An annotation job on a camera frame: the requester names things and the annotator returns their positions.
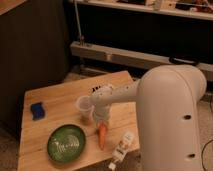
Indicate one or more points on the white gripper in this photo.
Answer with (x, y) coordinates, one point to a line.
(101, 114)

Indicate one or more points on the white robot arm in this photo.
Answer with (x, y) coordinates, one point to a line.
(166, 100)

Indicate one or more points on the orange pepper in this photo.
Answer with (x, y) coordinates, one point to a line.
(101, 135)

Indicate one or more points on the green ceramic bowl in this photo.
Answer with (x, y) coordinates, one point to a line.
(66, 143)

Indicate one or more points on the clear plastic cup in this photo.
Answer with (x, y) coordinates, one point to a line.
(85, 107)

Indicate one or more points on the white squeeze bottle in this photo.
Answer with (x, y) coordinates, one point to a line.
(121, 150)

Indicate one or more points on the blue sponge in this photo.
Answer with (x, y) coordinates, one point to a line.
(37, 111)

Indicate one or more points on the metal vertical pole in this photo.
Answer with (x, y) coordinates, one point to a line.
(81, 37)

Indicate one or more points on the cluttered wooden shelf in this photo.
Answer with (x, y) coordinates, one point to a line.
(156, 7)

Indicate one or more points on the grey metal rail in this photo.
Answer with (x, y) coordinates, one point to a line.
(118, 56)

